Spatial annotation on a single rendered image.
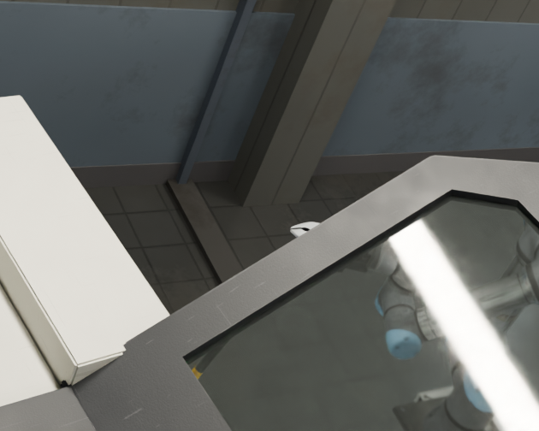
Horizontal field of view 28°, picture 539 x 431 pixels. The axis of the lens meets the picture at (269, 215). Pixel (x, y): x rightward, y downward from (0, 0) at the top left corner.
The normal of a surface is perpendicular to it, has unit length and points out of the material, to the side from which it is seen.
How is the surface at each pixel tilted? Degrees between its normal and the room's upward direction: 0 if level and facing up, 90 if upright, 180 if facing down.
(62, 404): 0
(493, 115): 90
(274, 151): 90
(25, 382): 0
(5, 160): 0
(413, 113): 90
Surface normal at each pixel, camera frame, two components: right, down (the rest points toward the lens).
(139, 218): 0.33, -0.72
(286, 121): 0.42, 0.69
